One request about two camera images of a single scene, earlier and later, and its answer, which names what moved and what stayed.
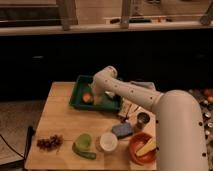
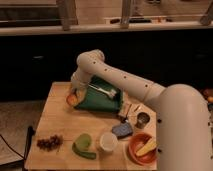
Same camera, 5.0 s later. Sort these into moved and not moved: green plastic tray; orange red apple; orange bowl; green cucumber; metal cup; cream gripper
Moved: cream gripper; orange red apple
Not moved: green plastic tray; orange bowl; metal cup; green cucumber
